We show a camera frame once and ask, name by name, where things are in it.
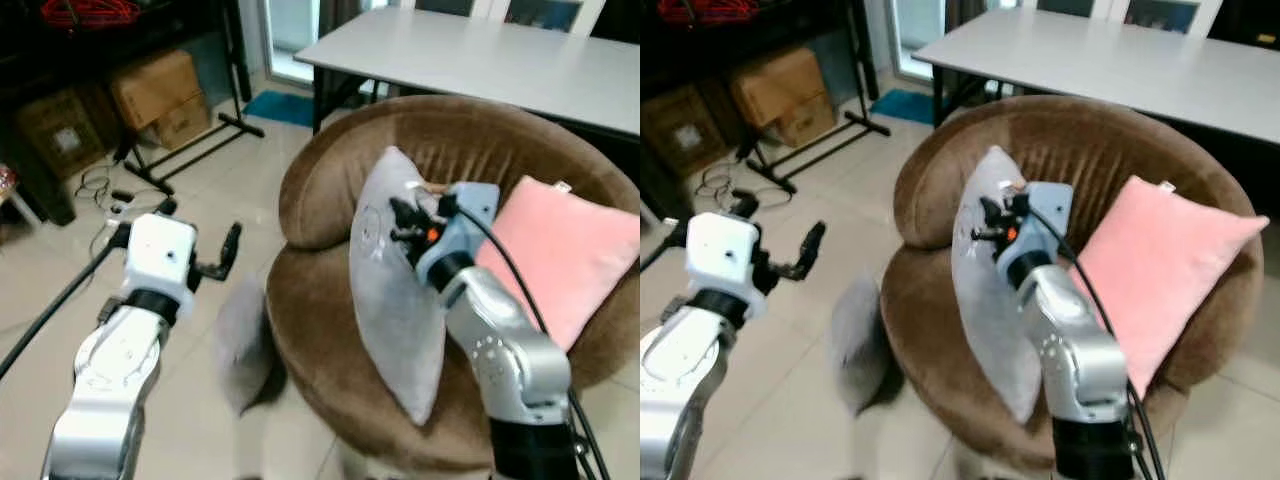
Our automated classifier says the grey pillow with drawn face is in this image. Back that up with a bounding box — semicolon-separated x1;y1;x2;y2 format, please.
349;146;449;427
950;146;1047;427

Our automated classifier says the plain grey pillow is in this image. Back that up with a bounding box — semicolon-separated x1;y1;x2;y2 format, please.
214;274;278;417
827;274;888;417

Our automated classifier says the brown velvet round sofa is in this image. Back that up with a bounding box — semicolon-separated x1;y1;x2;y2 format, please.
880;95;1267;473
265;95;641;473

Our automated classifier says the blue floor mat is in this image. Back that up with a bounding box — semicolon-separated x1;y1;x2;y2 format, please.
869;88;937;127
242;89;317;129

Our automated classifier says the pink square pillow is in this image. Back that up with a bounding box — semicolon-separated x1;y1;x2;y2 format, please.
474;176;641;353
1068;176;1271;401

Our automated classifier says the cardboard box with white label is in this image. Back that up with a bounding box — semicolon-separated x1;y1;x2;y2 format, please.
640;84;728;181
14;88;109;183

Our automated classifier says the large cardboard box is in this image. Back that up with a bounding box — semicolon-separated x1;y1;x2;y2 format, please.
108;48;213;153
727;45;837;149

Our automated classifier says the black metal rack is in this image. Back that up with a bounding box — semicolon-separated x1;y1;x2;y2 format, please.
0;0;267;227
640;0;893;223

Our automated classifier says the white rectangular table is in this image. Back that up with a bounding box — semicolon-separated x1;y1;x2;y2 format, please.
914;6;1280;149
294;6;641;141

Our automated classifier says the white framed glass door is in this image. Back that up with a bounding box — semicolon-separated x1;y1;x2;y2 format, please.
260;0;333;87
884;0;949;83

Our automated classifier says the white chair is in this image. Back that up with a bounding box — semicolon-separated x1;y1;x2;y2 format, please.
1118;0;1227;37

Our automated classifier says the black floor cable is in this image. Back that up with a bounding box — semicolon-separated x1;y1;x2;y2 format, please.
76;164;153;217
698;164;763;215

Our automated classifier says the pale blue right wrist camera mount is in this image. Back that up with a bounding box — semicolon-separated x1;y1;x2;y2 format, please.
414;182;502;287
994;181;1075;265

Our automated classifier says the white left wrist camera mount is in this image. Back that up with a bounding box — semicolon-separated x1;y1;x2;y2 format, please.
684;211;763;303
124;212;199;303

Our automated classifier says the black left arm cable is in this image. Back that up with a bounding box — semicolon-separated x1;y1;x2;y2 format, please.
640;224;693;275
0;232;129;383

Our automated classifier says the red coiled hose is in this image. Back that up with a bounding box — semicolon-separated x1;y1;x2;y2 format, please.
40;0;143;29
656;0;758;26

